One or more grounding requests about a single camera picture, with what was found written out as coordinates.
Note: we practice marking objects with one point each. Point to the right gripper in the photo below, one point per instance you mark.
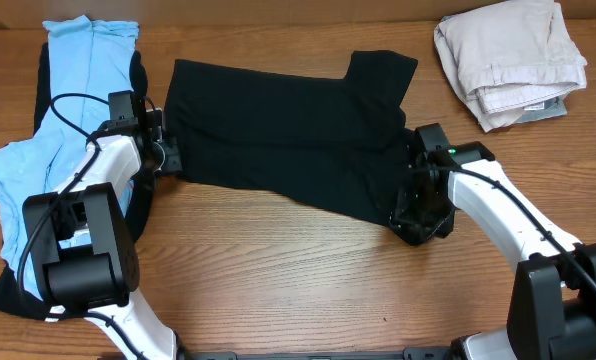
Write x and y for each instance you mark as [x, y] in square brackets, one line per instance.
[401, 213]

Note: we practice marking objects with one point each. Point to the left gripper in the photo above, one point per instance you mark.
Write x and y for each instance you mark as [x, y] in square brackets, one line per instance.
[173, 159]

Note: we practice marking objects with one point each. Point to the black t-shirt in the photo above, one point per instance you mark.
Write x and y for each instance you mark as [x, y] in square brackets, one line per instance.
[336, 144]

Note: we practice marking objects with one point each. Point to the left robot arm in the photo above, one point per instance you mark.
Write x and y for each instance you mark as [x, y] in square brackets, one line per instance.
[79, 246]

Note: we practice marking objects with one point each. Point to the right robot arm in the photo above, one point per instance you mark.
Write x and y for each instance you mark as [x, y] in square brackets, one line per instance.
[552, 311]

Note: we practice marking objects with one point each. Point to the light blue shirt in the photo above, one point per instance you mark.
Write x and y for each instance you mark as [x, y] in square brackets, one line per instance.
[85, 56]

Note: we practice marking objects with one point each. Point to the folded grey garment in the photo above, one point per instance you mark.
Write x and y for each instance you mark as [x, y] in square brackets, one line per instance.
[547, 109]

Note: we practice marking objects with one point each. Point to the folded beige trousers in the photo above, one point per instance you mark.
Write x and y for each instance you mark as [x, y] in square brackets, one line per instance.
[503, 57]

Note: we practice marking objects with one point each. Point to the black garment under pile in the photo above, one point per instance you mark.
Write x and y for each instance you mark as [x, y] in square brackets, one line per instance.
[139, 204]

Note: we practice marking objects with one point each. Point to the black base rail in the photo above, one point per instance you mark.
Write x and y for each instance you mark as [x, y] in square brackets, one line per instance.
[318, 356]

